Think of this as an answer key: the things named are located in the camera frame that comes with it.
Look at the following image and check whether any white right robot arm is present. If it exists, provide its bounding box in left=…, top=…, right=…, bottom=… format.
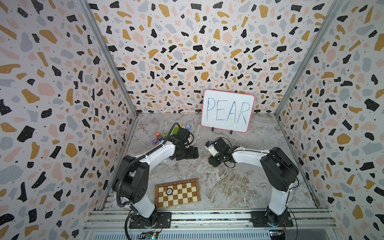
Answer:
left=205, top=137, right=299, bottom=227

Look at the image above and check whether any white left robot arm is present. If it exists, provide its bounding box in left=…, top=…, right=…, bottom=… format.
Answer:
left=112, top=128, right=199, bottom=219

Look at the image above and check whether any tall green block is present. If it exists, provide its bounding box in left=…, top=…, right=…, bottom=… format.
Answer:
left=173, top=127, right=179, bottom=135

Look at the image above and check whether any wooden chessboard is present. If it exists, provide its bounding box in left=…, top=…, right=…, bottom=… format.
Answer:
left=155, top=179, right=201, bottom=209

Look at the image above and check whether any pink framed whiteboard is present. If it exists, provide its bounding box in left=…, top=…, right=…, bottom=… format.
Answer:
left=201, top=90, right=255, bottom=133

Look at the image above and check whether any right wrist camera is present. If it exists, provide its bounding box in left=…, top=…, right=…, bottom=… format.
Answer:
left=205, top=141, right=218, bottom=157

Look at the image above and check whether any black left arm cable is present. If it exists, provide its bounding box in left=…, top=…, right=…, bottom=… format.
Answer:
left=115, top=122, right=181, bottom=240

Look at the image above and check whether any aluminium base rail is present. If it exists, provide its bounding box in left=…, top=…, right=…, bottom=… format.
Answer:
left=81, top=209, right=342, bottom=240

